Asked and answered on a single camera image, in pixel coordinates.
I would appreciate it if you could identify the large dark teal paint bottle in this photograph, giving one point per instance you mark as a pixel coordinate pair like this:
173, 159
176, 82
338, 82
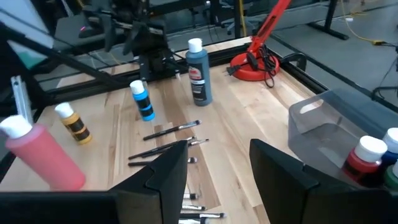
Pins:
199, 74

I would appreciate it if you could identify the small red paint bottle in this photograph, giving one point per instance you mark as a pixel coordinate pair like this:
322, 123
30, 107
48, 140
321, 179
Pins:
363, 163

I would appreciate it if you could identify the small dark blue paint bottle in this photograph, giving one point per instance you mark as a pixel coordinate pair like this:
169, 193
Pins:
391, 149

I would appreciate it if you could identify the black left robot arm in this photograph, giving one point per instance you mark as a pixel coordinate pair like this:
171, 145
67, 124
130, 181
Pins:
152, 46

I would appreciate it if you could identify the grey side desk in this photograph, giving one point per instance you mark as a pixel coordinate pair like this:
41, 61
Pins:
65, 34

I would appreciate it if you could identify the yellow power plug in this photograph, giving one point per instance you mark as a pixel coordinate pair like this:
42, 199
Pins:
378, 42

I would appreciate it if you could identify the small light blue paint bottle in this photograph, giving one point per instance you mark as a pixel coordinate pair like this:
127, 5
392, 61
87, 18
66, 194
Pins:
142, 101

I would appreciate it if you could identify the red desk lamp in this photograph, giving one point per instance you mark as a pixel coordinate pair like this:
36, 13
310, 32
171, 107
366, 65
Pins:
255, 67

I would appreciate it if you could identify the black table leg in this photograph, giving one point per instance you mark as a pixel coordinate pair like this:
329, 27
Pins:
329, 18

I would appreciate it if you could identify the black computer mouse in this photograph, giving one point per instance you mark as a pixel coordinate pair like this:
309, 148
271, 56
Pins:
90, 31

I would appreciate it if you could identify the small ochre paint bottle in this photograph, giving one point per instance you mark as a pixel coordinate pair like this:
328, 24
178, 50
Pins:
74, 124

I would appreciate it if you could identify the silver aluminium bracket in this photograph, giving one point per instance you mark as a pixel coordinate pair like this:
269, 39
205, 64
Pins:
21, 96

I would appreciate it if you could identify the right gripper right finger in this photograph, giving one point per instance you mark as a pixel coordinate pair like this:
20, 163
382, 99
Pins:
280, 186

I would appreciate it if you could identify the large coral paint bottle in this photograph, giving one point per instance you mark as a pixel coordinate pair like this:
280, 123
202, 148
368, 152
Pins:
43, 155

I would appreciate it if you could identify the grey translucent plastic bin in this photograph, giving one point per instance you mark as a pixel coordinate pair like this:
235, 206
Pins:
323, 133

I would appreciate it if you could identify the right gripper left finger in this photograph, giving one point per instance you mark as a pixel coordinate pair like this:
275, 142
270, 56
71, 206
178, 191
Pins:
161, 186

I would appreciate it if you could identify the small green paint bottle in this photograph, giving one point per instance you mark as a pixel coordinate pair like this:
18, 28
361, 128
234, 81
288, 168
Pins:
392, 179

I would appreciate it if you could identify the black paintbrush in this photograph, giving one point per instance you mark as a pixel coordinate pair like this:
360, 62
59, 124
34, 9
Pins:
194, 221
191, 196
161, 148
138, 162
194, 207
199, 143
171, 130
202, 215

